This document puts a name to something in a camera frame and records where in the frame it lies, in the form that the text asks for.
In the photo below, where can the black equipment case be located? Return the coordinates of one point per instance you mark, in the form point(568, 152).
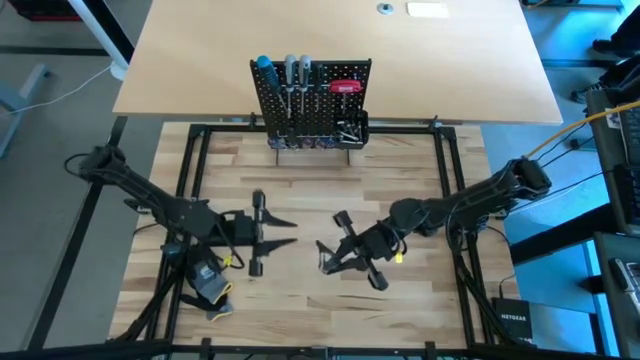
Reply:
point(607, 310)

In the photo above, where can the black equipment cart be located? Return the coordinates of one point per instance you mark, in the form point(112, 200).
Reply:
point(605, 150)

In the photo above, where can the grey black screwdriver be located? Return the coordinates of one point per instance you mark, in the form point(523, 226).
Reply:
point(304, 67)
point(290, 67)

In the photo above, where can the black grey work glove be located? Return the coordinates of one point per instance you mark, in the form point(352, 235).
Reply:
point(205, 272)
point(220, 314)

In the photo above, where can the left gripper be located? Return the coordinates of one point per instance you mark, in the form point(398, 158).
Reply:
point(237, 230)

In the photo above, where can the white card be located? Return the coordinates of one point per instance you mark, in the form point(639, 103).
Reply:
point(427, 10)

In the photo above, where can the small black clamp mount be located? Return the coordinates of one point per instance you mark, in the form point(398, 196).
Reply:
point(171, 251)

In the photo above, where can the teal black screwdriver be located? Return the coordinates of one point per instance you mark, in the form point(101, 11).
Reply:
point(267, 72)

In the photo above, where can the black Netgear network switch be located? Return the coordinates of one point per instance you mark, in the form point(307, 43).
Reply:
point(511, 317)

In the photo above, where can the blue transparent screwdriver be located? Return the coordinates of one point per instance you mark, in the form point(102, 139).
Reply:
point(274, 143)

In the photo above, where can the black metal beam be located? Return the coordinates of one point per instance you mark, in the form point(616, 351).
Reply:
point(550, 240)

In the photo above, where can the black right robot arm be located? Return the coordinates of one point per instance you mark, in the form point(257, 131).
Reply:
point(475, 200)

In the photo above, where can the white tool holder rail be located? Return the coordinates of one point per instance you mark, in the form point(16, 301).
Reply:
point(312, 89)

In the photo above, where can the light wooden desk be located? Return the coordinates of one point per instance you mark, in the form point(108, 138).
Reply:
point(200, 60)

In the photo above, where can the black plastic bin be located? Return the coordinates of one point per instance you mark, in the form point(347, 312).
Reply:
point(366, 130)

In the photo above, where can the black red crate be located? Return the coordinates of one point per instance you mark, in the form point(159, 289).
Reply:
point(45, 10)

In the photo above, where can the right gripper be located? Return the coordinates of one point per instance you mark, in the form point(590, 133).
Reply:
point(372, 245)

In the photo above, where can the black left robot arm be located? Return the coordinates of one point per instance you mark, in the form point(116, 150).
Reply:
point(150, 197)

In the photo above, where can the black pegboard stand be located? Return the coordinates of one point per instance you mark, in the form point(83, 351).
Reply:
point(330, 115)

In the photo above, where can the white pole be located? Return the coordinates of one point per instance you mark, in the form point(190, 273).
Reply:
point(82, 12)

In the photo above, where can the metal desk grommet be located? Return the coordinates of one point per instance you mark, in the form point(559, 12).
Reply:
point(385, 8)

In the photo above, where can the black aluminium table frame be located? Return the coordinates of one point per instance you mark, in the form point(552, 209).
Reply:
point(250, 350)

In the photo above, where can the person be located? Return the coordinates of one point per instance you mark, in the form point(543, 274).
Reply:
point(625, 35)

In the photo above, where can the grey desk foot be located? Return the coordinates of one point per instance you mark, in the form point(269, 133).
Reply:
point(20, 97)

